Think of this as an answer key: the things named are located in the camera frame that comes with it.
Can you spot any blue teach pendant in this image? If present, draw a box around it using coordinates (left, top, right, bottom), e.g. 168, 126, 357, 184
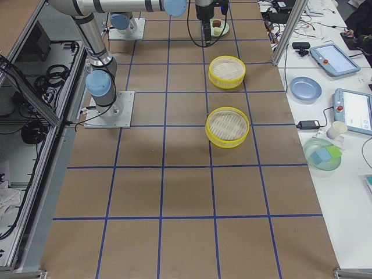
332, 88, 371, 135
309, 44, 360, 77

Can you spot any black webcam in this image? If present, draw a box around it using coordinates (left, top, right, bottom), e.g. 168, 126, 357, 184
292, 42, 310, 57

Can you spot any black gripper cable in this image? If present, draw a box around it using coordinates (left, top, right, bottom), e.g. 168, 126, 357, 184
186, 0, 229, 48

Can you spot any blue sponge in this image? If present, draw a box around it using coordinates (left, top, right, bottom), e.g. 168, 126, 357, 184
310, 148, 331, 165

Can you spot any light green plate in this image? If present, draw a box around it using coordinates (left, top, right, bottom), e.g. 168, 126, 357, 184
210, 20, 230, 37

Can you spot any brown chocolate bun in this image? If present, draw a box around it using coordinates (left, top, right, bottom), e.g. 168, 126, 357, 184
210, 19, 223, 28

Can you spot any black power adapter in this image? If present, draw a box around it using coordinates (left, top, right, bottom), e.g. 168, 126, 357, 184
296, 120, 321, 130

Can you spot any aluminium frame post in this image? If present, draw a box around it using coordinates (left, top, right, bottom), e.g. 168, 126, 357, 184
272, 0, 307, 66

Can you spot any green sponge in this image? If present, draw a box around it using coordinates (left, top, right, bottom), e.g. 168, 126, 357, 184
326, 145, 342, 160

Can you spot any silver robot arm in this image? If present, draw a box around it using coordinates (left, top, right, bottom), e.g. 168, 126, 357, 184
110, 12, 137, 35
48, 1, 229, 75

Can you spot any blue teach pendant near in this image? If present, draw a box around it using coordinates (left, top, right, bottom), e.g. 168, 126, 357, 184
332, 88, 371, 135

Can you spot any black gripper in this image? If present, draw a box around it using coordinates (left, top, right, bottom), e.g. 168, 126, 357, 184
195, 0, 228, 47

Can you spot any paper cup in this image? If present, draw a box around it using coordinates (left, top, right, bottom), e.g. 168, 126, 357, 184
326, 121, 348, 139

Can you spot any blue plate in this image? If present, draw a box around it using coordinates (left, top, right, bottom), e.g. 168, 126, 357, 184
290, 76, 322, 104

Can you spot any yellow bamboo steamer basket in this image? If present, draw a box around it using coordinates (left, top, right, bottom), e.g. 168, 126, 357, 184
208, 55, 246, 89

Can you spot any blue teach pendant far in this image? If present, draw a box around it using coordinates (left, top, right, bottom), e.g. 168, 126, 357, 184
309, 44, 360, 77

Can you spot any green bowl with sponges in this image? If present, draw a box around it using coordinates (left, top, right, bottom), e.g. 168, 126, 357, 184
303, 138, 342, 171

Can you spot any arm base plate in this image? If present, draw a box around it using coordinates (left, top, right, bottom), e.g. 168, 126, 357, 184
109, 17, 146, 41
84, 91, 135, 128

